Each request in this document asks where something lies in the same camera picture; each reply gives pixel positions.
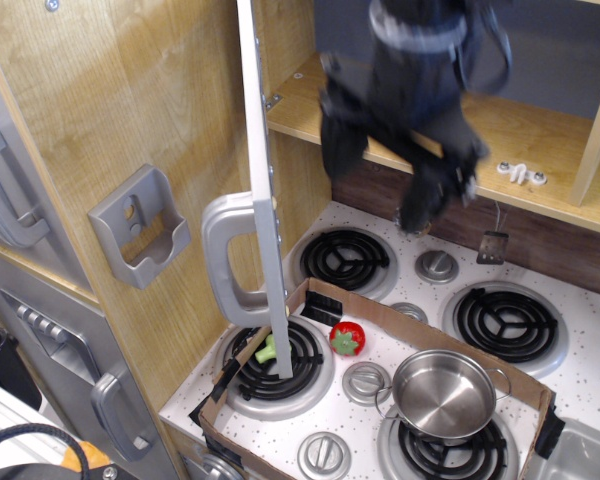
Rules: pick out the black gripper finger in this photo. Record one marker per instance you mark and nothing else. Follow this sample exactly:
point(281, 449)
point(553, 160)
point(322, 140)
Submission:
point(342, 144)
point(432, 188)

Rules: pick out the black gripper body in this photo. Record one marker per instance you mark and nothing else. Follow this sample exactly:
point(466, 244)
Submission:
point(412, 108)

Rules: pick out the grey toy microwave door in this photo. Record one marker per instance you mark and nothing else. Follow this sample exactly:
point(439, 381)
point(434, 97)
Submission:
point(252, 211)

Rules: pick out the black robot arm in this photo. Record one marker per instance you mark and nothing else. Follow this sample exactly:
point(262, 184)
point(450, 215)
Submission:
point(426, 55)

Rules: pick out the wooden microwave shelf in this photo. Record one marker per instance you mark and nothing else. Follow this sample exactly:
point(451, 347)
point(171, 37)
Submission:
point(547, 141)

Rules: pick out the back grey stove knob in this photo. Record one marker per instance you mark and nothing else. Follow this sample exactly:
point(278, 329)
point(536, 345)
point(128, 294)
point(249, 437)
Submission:
point(436, 267)

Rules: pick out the grey stove knob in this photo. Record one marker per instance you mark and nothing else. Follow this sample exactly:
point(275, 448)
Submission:
point(324, 456)
point(436, 267)
point(411, 310)
point(366, 384)

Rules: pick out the hanging metal spatula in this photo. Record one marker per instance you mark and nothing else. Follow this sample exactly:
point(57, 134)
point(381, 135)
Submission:
point(492, 249)

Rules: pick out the white plastic door latch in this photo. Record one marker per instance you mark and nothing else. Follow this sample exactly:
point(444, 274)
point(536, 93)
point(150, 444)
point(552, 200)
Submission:
point(520, 174)

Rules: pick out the back left black burner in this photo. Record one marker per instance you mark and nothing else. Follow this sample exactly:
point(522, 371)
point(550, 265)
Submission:
point(350, 258)

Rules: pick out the middle grey stove knob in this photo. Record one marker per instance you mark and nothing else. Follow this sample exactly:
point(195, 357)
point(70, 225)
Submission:
point(411, 310)

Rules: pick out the back right black burner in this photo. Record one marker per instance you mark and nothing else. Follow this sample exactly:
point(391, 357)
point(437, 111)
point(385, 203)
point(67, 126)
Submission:
point(509, 321)

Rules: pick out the red toy strawberry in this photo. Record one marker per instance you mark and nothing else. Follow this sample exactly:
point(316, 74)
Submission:
point(347, 338)

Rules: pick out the centre grey stove knob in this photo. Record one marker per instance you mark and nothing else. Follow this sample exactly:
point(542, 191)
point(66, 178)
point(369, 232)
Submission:
point(366, 384)

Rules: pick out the stainless steel pot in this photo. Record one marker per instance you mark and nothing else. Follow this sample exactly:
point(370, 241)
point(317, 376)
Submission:
point(444, 396)

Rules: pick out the green toy broccoli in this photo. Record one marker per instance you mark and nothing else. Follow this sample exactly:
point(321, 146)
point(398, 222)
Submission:
point(268, 352)

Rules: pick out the front right black burner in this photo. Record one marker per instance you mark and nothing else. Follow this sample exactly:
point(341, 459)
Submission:
point(491, 454)

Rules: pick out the front grey stove knob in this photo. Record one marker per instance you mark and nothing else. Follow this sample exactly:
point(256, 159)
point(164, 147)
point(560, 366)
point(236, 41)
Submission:
point(324, 456)

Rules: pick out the steel sink basin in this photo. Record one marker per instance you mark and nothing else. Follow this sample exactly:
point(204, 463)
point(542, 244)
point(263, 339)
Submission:
point(566, 449)

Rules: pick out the grey ice dispenser panel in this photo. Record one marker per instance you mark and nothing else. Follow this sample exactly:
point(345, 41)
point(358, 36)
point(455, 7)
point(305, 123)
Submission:
point(68, 349)

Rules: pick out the orange tape piece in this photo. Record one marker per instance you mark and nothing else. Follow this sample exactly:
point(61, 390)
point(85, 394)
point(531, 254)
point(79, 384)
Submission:
point(95, 457)

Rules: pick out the black device at left edge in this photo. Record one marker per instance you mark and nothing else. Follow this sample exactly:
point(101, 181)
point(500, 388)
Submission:
point(15, 377)

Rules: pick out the brown cardboard barrier frame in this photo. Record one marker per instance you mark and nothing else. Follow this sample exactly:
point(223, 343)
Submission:
point(246, 414)

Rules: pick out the grey wall phone holder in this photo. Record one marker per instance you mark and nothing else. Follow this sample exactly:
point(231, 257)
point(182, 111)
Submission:
point(121, 217)

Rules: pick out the lower grey fridge handle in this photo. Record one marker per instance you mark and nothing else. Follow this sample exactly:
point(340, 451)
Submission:
point(103, 400)

